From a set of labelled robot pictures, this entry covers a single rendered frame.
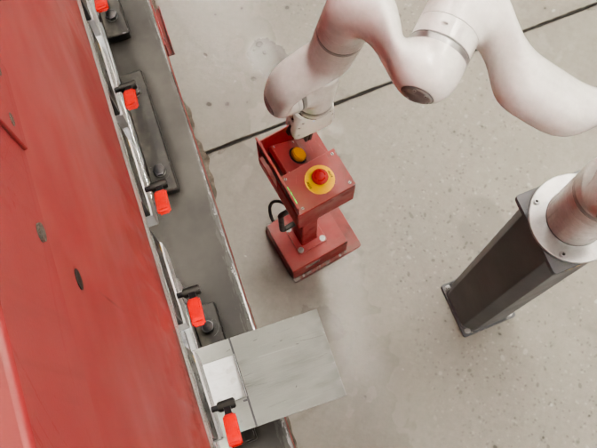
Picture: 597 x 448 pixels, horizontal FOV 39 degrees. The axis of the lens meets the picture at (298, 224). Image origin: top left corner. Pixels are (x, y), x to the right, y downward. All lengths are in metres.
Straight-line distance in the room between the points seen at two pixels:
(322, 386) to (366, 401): 1.01
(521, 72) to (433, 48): 0.15
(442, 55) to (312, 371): 0.70
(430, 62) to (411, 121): 1.63
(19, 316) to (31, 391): 0.04
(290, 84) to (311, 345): 0.51
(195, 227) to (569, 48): 1.70
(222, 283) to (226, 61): 1.29
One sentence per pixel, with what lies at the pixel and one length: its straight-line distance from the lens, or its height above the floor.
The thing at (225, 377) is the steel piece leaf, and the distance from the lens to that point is 1.69.
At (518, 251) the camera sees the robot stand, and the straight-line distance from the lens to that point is 1.95.
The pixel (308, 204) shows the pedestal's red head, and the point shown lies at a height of 0.78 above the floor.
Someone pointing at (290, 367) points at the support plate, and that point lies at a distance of 1.68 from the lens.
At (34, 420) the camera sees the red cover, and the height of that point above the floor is 2.29.
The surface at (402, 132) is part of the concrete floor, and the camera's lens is 2.89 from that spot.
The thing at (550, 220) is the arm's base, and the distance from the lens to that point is 1.78.
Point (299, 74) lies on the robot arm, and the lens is 1.60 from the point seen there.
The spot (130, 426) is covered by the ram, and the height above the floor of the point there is 1.97.
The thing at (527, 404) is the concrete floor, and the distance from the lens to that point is 2.77.
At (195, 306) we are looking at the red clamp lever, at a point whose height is 1.30.
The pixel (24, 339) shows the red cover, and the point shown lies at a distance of 0.43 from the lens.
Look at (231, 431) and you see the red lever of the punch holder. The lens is 1.38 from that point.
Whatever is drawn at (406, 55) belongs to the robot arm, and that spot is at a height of 1.53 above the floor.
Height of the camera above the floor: 2.68
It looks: 75 degrees down
